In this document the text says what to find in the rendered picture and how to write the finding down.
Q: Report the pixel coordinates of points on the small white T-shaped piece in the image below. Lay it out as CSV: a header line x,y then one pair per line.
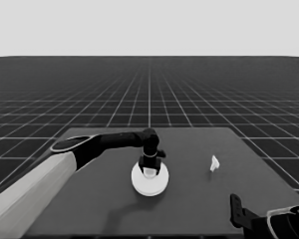
x,y
215,163

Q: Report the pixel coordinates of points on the large thick white disc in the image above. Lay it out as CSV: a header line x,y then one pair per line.
x,y
149,186

